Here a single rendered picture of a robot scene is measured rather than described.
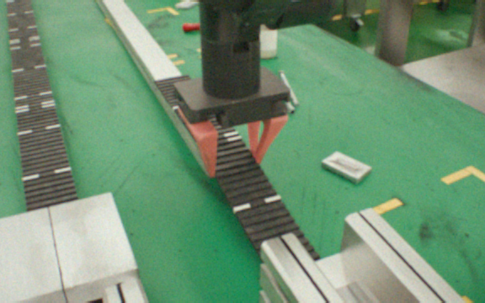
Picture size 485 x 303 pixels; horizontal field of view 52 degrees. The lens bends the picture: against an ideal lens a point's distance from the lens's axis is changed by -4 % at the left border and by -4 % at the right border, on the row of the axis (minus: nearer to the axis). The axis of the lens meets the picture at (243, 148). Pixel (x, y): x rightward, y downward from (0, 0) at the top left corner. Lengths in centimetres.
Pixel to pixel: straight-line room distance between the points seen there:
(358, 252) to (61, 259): 22
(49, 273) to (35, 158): 26
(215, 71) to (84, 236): 19
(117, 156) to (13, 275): 30
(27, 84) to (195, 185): 32
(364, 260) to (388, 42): 191
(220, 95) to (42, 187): 20
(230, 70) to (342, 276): 21
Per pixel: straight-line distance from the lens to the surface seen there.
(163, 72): 77
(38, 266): 37
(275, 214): 51
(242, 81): 48
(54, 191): 54
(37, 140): 64
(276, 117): 51
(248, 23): 43
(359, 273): 42
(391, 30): 226
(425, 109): 77
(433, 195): 60
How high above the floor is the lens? 112
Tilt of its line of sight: 33 degrees down
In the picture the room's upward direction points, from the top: straight up
